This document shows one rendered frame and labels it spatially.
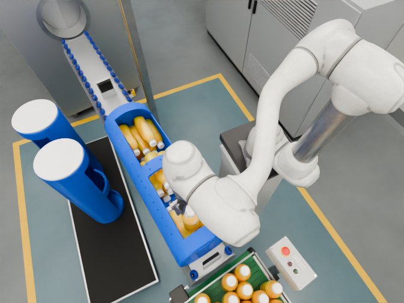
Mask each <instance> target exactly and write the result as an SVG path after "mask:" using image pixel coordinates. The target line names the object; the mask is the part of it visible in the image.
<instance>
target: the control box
mask: <svg viewBox="0 0 404 303"><path fill-rule="evenodd" d="M283 247H287V248H288V249H289V250H290V254H289V255H287V256H285V255H284V254H283V253H282V252H281V250H282V248H283ZM265 253H266V254H267V255H268V257H269V258H270V259H271V261H272V262H273V264H274V265H275V266H276V268H277V269H278V270H279V272H280V273H281V275H282V276H283V277H284V279H285V280H286V281H287V283H288V284H289V286H290V287H291V288H292V290H293V291H297V290H302V289H303V288H304V287H305V286H306V285H307V284H309V283H310V282H311V281H313V280H314V279H315V278H316V277H317V275H316V274H315V272H314V271H313V270H312V268H311V267H310V266H309V265H308V263H307V262H306V261H305V260H304V258H303V257H302V256H301V255H300V253H299V252H298V251H297V249H296V248H295V247H294V246H293V244H292V243H291V242H290V241H289V239H288V238H287V237H286V236H284V237H283V238H282V239H281V240H279V241H278V242H277V243H275V244H274V245H272V246H271V247H270V248H269V249H267V250H266V251H265ZM297 259H298V260H297ZM289 261H291V262H292V263H293V266H291V267H290V266H288V264H287V263H288V262H289ZM303 267H304V268H305V269H304V268H303ZM294 269H297V270H298V274H294V273H293V270H294Z"/></svg>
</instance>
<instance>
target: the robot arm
mask: <svg viewBox="0 0 404 303"><path fill-rule="evenodd" d="M315 74H317V75H320V76H322V77H324V78H326V79H327V80H329V81H331V82H332V83H333V85H332V90H331V98H330V99H329V100H328V102H327V103H326V105H325V106H324V107H323V109H322V110H321V111H320V112H319V114H318V115H317V117H316V118H315V119H314V120H313V122H312V123H311V124H310V126H309V127H308V129H307V130H306V131H305V132H304V134H303V135H302V136H301V138H300V139H299V141H296V142H292V143H291V142H290V141H289V140H288V139H287V138H286V136H285V134H284V133H283V130H282V128H281V126H280V125H279V124H278V117H279V111H280V105H281V101H282V99H283V97H284V96H285V95H286V94H287V93H288V92H289V91H290V90H291V89H293V88H295V87H296V86H298V85H299V84H301V83H303V82H304V81H306V80H307V79H310V78H311V77H313V76H314V75H315ZM403 102H404V64H403V63H402V62H401V61H400V60H398V59H397V58H396V57H394V56H392V54H390V53H388V52H387V51H385V50H383V49H382V48H380V47H379V46H377V45H375V44H373V43H370V42H367V41H365V40H363V39H362V38H361V37H359V36H357V35H356V33H355V30H354V27H353V26H352V24H351V23H350V22H349V21H347V20H345V19H336V20H332V21H329V22H327V23H324V24H322V25H321V26H318V27H317V28H316V29H314V30H312V31H311V32H310V33H309V34H307V35H306V36H305V37H304V38H303V39H302V40H300V41H299V43H298V44H297V45H296V46H295V47H294V48H293V49H292V50H291V51H290V52H289V54H288V55H287V56H286V58H285V59H284V61H283V62H282V63H281V64H280V66H279V67H278V68H277V69H276V71H275V72H274V73H273V74H272V76H271V77H270V78H269V79H268V81H267V83H266V84H265V86H264V87H263V89H262V92H261V94H260V98H259V102H258V107H257V118H256V125H255V126H254V127H253V128H252V129H251V131H249V135H248V139H247V140H240V141H239V142H238V144H239V146H240V147H241V150H242V153H243V156H244V158H245V162H246V167H247V169H246V170H245V171H244V172H242V173H240V174H238V175H235V176H231V175H227V176H226V177H223V178H219V177H217V176H216V175H215V173H214V172H213V171H212V170H211V169H210V167H209V166H208V164H207V163H206V161H205V160H204V158H203V157H202V155H201V153H200V152H199V150H198V149H197V148H196V146H194V145H193V144H192V143H191V142H189V141H185V140H180V141H176V142H175V143H173V144H171V145H170V146H169V147H168V148H166V149H165V151H164V155H163V158H162V169H163V172H164V176H165V180H166V181H167V183H168V184H169V186H170V187H171V190H172V191H173V192H174V195H175V196H176V197H175V201H170V202H169V203H168V204H169V205H170V207H171V209H172V210H174V211H175V212H176V214H177V216H179V215H180V214H181V215H182V216H183V215H184V216H185V218H186V219H187V218H188V214H187V211H186V206H187V205H189V206H190V207H191V209H192V210H193V212H194V213H195V215H196V216H197V218H198V219H199V220H200V221H201V222H202V223H203V224H204V225H205V226H206V227H207V228H208V229H209V230H210V231H211V232H212V233H213V234H215V235H216V236H217V237H218V238H220V239H221V240H223V241H224V242H226V243H228V244H230V245H233V246H236V247H241V246H243V245H245V244H246V243H248V242H249V241H250V240H252V239H253V238H254V237H256V236H257V235H258V234H259V232H260V220H259V216H258V215H257V214H256V213H255V211H254V208H255V207H256V206H257V195H258V193H259V191H260V190H261V188H262V187H263V185H264V184H265V182H266V181H267V179H268V177H269V175H270V172H271V169H272V168H273V169H274V170H275V171H276V172H277V173H278V174H279V175H280V176H281V177H282V178H284V179H285V180H287V181H288V182H289V183H291V184H292V185H294V186H297V187H299V188H307V187H309V186H310V185H312V184H313V183H314V182H315V181H316V180H317V179H318V178H319V174H320V170H319V166H318V165H317V161H318V156H317V155H318V154H319V153H320V152H321V151H322V150H323V149H324V148H325V147H326V146H327V145H328V144H329V143H330V142H331V141H332V140H333V139H334V138H335V137H337V136H338V135H339V134H340V133H341V132H342V131H343V130H344V129H345V128H346V127H347V126H348V125H349V124H350V123H351V122H352V121H353V120H354V119H355V118H356V117H357V116H358V115H364V114H366V113H368V112H371V111H372V112H374V113H376V114H388V113H391V112H394V111H396V109H397V108H398V107H399V106H400V105H401V104H402V103H403ZM177 203H178V204H179V206H178V208H177Z"/></svg>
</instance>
